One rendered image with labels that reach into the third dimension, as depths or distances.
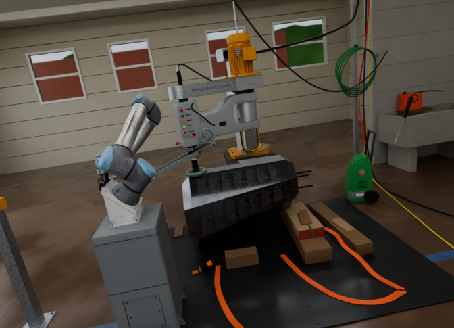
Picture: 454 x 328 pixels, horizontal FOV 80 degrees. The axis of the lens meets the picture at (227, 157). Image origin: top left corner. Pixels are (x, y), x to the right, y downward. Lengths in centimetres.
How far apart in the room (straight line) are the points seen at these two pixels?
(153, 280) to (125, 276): 18
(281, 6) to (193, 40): 286
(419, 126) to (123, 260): 418
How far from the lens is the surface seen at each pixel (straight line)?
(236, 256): 263
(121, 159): 181
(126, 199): 189
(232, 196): 262
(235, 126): 278
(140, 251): 191
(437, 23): 573
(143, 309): 218
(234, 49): 286
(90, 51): 932
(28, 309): 287
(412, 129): 472
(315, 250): 263
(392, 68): 523
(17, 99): 1015
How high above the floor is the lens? 162
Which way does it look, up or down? 14 degrees down
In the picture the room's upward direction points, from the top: 8 degrees counter-clockwise
